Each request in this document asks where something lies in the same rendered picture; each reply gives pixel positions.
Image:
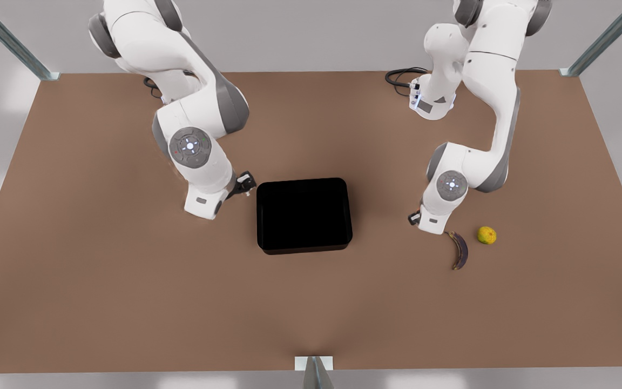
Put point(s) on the yellow-green citrus fruit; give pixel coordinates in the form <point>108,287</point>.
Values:
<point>486,235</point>

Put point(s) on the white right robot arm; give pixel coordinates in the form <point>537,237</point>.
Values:
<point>192,108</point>

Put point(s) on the black rectangular tray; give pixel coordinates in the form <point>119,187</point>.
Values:
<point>303,214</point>

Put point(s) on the dark purple eggplant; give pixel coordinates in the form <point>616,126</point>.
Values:
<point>459,250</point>

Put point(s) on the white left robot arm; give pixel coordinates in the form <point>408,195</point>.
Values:
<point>478,70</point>

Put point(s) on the silver frame post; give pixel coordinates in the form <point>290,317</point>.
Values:
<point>602,40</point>
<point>8,40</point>
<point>315,372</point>

